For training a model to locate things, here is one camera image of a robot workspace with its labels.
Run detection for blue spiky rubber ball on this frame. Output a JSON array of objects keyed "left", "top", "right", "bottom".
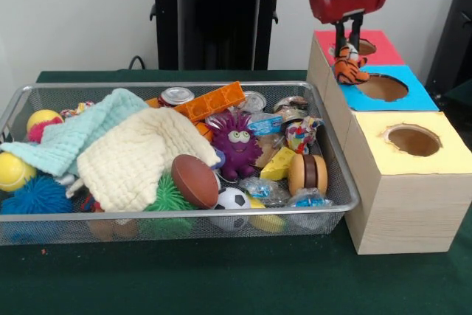
[{"left": 0, "top": 176, "right": 74, "bottom": 215}]

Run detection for black cable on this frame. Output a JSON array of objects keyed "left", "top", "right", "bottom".
[{"left": 127, "top": 55, "right": 149, "bottom": 70}]

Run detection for orange plastic tray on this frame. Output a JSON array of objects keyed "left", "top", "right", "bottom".
[{"left": 173, "top": 80, "right": 247, "bottom": 123}]

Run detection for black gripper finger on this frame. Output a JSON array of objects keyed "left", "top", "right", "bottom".
[
  {"left": 350, "top": 15, "right": 364, "bottom": 52},
  {"left": 334, "top": 21, "right": 348, "bottom": 59}
]

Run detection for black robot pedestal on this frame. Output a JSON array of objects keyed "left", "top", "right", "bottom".
[{"left": 142, "top": 0, "right": 298, "bottom": 71}]

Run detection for metal mesh bin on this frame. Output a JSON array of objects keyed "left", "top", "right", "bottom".
[{"left": 0, "top": 80, "right": 361, "bottom": 246}]

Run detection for cream knitted cloth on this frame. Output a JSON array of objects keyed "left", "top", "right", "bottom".
[{"left": 66, "top": 106, "right": 221, "bottom": 212}]

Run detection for wooden toy burger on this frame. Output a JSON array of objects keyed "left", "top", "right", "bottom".
[{"left": 287, "top": 153, "right": 328, "bottom": 197}]

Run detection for mint knitted cloth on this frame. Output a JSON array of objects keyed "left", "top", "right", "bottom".
[{"left": 0, "top": 88, "right": 148, "bottom": 178}]

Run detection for black chair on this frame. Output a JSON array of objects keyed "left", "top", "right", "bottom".
[{"left": 423, "top": 0, "right": 472, "bottom": 89}]

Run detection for brown toy football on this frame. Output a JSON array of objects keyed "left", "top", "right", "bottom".
[{"left": 170, "top": 153, "right": 221, "bottom": 210}]

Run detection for orange tiger plush toy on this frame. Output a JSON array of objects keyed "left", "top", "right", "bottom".
[{"left": 328, "top": 44, "right": 371, "bottom": 85}]

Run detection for dark green side table cloth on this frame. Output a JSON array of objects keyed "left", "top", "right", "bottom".
[{"left": 440, "top": 79, "right": 472, "bottom": 109}]

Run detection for small soccer ball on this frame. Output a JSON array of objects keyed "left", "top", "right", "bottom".
[{"left": 212, "top": 187, "right": 251, "bottom": 232}]

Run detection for yellow tennis ball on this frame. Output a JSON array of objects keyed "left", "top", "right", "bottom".
[{"left": 0, "top": 151, "right": 38, "bottom": 193}]

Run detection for purple spiky monster toy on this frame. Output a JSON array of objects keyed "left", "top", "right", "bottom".
[{"left": 206, "top": 110, "right": 263, "bottom": 180}]

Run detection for wooden box with three holes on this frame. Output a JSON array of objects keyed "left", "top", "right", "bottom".
[{"left": 306, "top": 29, "right": 472, "bottom": 256}]

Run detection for green spiky rubber ball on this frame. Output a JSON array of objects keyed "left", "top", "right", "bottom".
[{"left": 139, "top": 173, "right": 200, "bottom": 237}]

